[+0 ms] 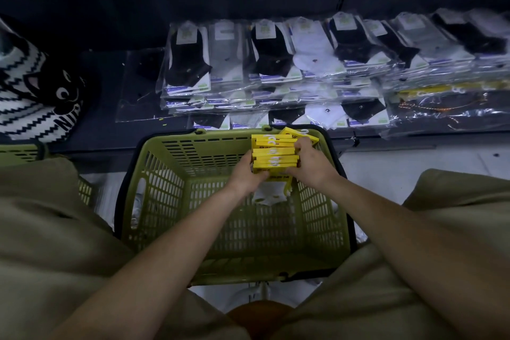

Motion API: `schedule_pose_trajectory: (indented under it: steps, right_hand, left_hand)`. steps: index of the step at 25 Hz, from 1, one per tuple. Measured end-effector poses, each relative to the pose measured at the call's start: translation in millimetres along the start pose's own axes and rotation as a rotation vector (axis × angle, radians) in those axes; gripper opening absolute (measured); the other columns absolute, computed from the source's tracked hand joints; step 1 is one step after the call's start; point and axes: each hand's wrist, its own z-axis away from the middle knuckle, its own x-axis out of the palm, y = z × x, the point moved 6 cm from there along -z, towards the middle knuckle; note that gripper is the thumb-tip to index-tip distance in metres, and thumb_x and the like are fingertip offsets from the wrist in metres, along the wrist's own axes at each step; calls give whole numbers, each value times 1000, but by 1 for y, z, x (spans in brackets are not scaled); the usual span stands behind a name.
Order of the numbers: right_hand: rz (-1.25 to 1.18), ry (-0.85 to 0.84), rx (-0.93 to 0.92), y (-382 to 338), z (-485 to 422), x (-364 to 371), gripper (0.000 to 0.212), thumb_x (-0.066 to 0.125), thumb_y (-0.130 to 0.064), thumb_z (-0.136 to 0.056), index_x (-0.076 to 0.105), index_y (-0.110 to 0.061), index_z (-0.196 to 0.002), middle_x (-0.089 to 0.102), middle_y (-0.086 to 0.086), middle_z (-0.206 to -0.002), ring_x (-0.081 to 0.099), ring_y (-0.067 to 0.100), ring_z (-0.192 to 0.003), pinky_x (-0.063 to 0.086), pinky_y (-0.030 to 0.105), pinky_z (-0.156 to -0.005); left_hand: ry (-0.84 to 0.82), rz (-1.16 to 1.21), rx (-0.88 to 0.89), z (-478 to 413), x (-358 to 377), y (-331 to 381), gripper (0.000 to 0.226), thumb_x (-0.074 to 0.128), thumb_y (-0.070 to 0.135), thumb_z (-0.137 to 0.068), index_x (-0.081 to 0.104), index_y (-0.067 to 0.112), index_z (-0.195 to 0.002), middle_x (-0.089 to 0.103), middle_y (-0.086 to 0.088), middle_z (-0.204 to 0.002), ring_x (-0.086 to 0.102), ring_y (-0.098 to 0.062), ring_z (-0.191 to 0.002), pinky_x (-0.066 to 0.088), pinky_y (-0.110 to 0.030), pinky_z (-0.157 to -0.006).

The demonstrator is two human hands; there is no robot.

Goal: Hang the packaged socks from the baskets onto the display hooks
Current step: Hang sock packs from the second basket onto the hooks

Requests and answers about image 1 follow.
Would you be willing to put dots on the person's right hand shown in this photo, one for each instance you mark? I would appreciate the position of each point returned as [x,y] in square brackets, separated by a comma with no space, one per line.
[316,168]

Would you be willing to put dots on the person's left hand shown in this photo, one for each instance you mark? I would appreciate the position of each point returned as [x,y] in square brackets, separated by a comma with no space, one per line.
[247,180]

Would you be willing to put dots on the stack of yellow packets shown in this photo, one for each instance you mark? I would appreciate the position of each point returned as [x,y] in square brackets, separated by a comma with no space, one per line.
[275,160]

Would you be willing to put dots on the green basket black rim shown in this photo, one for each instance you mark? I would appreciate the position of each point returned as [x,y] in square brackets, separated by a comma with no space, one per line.
[207,144]

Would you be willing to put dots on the green shopping basket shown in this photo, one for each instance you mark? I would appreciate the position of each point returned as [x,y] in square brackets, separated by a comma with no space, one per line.
[20,152]

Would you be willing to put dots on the person's right forearm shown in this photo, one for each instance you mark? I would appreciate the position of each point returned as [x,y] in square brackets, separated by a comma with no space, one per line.
[418,240]

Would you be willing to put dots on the person's left forearm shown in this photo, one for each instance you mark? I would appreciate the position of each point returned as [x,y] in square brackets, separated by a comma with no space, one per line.
[151,272]

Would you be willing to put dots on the row of clear bagged socks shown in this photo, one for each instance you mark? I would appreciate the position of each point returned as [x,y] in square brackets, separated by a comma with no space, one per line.
[187,61]

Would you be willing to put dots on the orange brown stool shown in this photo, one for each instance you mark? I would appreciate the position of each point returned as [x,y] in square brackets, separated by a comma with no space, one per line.
[259,316]

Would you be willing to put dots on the olive trousers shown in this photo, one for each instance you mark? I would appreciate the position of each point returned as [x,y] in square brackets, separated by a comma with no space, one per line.
[48,252]

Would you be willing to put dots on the black white zigzag tote bag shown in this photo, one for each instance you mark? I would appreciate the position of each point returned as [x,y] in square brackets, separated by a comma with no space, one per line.
[24,112]

